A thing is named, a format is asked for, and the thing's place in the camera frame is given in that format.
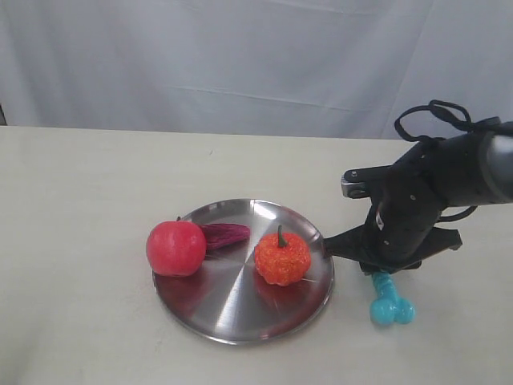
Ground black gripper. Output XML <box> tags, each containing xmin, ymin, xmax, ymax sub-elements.
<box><xmin>322</xmin><ymin>136</ymin><xmax>487</xmax><ymax>273</ymax></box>

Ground teal toy dog bone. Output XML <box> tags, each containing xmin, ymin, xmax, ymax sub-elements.
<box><xmin>370</xmin><ymin>272</ymin><xmax>416</xmax><ymax>326</ymax></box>

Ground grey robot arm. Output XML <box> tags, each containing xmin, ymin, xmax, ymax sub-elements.
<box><xmin>323</xmin><ymin>130</ymin><xmax>512</xmax><ymax>274</ymax></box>

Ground small orange pumpkin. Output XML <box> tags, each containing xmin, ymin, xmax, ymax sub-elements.
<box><xmin>254</xmin><ymin>225</ymin><xmax>312</xmax><ymax>286</ymax></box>

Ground round stainless steel plate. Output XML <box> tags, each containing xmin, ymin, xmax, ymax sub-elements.
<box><xmin>153</xmin><ymin>198</ymin><xmax>334</xmax><ymax>345</ymax></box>

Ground red apple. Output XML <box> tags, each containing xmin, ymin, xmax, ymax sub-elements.
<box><xmin>146</xmin><ymin>221</ymin><xmax>207</xmax><ymax>278</ymax></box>

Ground white backdrop cloth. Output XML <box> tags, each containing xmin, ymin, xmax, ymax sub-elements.
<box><xmin>1</xmin><ymin>1</ymin><xmax>512</xmax><ymax>138</ymax></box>

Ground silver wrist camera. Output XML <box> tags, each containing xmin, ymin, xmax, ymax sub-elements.
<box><xmin>341</xmin><ymin>168</ymin><xmax>375</xmax><ymax>199</ymax></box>

